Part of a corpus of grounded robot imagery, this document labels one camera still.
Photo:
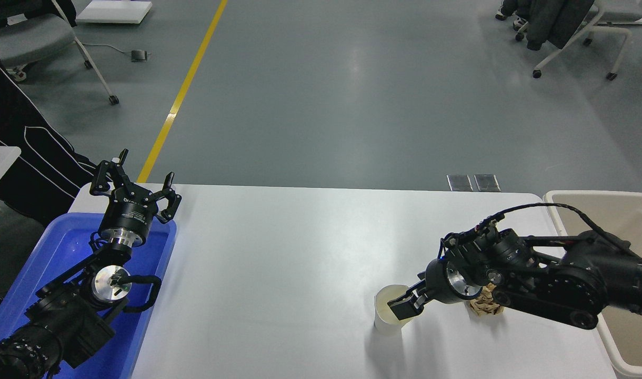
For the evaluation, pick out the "dark jacket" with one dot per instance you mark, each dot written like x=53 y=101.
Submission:
x=555 y=21

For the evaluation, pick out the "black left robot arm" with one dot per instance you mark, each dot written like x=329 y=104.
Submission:
x=63 y=321

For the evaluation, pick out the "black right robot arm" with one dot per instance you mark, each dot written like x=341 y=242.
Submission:
x=563 y=284

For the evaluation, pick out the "blue plastic tray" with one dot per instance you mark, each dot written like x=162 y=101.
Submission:
x=63 y=247

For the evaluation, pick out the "grey office chair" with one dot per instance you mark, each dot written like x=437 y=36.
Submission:
x=31 y=42

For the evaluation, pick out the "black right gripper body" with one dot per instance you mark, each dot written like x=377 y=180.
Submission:
x=437 y=281

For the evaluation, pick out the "white paper cup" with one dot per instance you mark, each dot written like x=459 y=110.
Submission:
x=387 y=323

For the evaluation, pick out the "white frame office chair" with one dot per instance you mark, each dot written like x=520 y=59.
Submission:
x=613 y=37

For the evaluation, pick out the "grey foot pedal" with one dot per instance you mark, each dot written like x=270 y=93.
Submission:
x=139 y=56

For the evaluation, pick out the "large pale plastic bin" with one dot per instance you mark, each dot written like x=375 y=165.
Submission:
x=615 y=216

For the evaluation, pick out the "white flat platform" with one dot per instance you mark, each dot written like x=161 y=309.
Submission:
x=116 y=10

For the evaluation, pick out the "person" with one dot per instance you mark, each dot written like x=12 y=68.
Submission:
x=509 y=6
x=31 y=163

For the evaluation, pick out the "crumpled tan paper ball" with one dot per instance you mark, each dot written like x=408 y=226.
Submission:
x=484 y=309

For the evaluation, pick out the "metal floor socket plate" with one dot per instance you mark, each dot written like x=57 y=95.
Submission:
x=460 y=182
x=487 y=182

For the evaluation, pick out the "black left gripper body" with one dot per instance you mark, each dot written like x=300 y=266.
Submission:
x=127 y=213

